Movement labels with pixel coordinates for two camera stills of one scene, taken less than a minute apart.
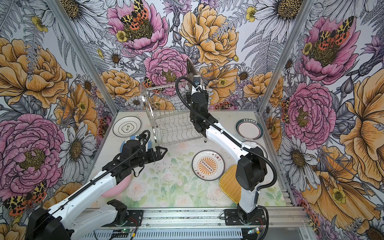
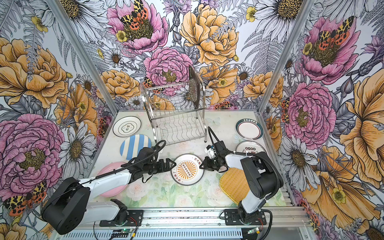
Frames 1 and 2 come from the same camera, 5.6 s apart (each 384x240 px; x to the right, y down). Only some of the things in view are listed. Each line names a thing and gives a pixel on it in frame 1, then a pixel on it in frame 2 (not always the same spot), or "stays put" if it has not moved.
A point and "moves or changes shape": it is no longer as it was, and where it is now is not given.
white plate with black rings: [126, 126] stays put
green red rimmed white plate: [249, 129] stays put
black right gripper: [207, 94] -> [207, 165]
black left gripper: [151, 153] -> [161, 169]
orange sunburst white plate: [208, 165] moves or changes shape
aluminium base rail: [283, 223] stays put
